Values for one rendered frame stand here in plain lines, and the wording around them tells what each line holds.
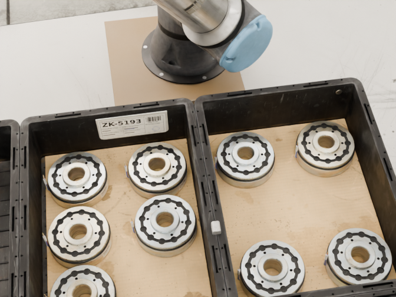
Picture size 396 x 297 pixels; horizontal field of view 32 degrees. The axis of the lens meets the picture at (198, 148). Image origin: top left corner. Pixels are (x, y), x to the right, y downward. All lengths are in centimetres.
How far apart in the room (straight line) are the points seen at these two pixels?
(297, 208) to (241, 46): 30
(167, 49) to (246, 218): 40
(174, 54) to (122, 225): 39
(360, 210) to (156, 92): 47
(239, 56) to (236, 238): 32
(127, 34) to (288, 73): 36
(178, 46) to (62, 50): 35
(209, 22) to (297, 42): 49
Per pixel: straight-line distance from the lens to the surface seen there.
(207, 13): 115
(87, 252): 116
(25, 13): 280
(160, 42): 142
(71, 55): 163
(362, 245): 116
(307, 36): 165
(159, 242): 115
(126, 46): 150
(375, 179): 122
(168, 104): 121
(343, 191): 125
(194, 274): 115
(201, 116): 119
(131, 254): 118
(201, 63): 141
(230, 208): 121
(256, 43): 125
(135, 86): 141
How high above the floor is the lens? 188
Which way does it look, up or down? 55 degrees down
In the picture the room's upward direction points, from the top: 2 degrees counter-clockwise
